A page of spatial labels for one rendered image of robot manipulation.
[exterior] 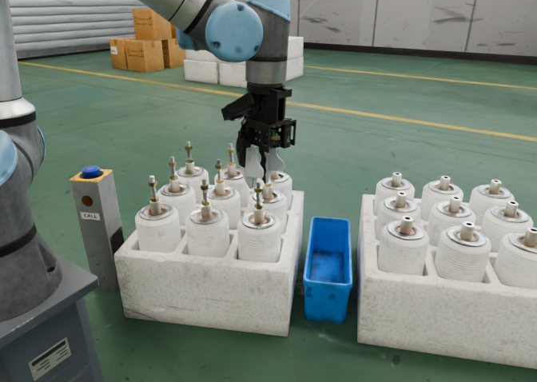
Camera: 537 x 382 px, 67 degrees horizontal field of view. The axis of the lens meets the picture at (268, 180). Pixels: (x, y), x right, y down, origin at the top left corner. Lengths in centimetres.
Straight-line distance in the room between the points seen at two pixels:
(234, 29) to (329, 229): 77
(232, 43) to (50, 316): 45
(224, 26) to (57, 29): 573
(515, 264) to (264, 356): 54
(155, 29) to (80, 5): 206
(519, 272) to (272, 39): 64
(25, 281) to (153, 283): 37
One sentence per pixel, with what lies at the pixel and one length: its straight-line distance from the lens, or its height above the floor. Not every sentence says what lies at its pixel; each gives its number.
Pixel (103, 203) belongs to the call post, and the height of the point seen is 25.
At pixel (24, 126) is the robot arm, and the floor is 51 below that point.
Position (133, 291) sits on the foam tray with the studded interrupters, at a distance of 100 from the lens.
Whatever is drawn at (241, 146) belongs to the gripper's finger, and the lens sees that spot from 78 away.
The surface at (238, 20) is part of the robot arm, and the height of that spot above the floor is 67.
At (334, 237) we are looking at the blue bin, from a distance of 120.
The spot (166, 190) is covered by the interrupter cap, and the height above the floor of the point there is 25.
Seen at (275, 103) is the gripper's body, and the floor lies 52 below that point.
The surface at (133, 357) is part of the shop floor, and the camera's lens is 98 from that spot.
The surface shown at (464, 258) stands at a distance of 89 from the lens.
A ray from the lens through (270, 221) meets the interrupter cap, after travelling 88.
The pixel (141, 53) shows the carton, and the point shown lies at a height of 18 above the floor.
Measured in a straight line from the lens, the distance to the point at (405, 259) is 87.
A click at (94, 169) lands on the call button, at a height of 33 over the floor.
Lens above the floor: 69
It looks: 24 degrees down
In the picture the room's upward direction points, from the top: straight up
